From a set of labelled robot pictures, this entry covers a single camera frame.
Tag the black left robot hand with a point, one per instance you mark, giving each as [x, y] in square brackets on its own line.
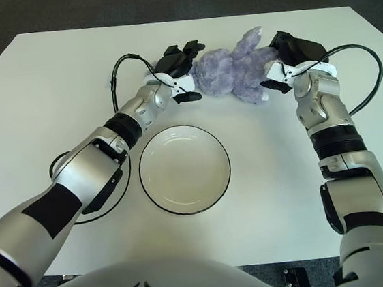
[176, 63]

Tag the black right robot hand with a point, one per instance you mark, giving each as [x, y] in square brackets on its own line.
[298, 51]

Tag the purple plush bunny doll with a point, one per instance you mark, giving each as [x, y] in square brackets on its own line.
[225, 74]

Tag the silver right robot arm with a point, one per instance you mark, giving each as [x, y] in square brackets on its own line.
[352, 174]

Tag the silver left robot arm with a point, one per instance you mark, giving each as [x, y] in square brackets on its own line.
[84, 168]

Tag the white plate with black rim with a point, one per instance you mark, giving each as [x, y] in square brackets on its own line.
[184, 171]

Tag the grey robot torso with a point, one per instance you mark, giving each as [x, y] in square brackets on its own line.
[141, 286]

